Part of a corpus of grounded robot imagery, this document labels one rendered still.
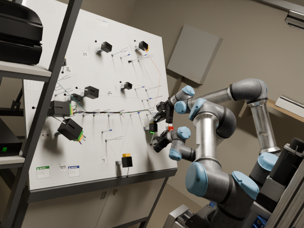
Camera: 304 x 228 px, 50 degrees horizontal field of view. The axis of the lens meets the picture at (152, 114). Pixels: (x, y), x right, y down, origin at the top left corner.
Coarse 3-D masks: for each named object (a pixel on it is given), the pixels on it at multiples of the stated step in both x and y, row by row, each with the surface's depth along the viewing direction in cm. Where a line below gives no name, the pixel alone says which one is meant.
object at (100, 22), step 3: (96, 18) 205; (96, 21) 204; (99, 21) 206; (102, 21) 208; (105, 21) 211; (99, 24) 206; (102, 24) 208; (105, 24) 210; (105, 27) 210; (108, 27) 212
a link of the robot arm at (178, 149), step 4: (172, 140) 187; (176, 140) 185; (180, 140) 184; (172, 144) 185; (176, 144) 183; (180, 144) 184; (184, 144) 186; (172, 148) 183; (176, 148) 182; (180, 148) 183; (184, 148) 183; (188, 148) 184; (172, 152) 182; (176, 152) 181; (180, 152) 182; (184, 152) 183; (188, 152) 183; (172, 156) 181; (176, 156) 181; (180, 156) 182; (184, 156) 183; (188, 156) 183; (176, 160) 185
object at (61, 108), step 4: (56, 100) 154; (52, 104) 154; (56, 104) 154; (60, 104) 156; (64, 104) 157; (68, 104) 159; (32, 108) 149; (52, 108) 153; (56, 108) 154; (60, 108) 156; (64, 108) 157; (68, 108) 159; (48, 112) 155; (52, 112) 153; (56, 112) 153; (60, 112) 155; (64, 112) 157; (68, 112) 158; (48, 116) 157; (56, 116) 158; (60, 116) 160; (64, 116) 161
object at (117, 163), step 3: (123, 159) 191; (126, 159) 189; (129, 159) 191; (117, 162) 196; (120, 162) 194; (123, 162) 191; (126, 162) 189; (129, 162) 191; (132, 162) 192; (123, 165) 191; (126, 165) 189; (129, 165) 190; (132, 165) 192
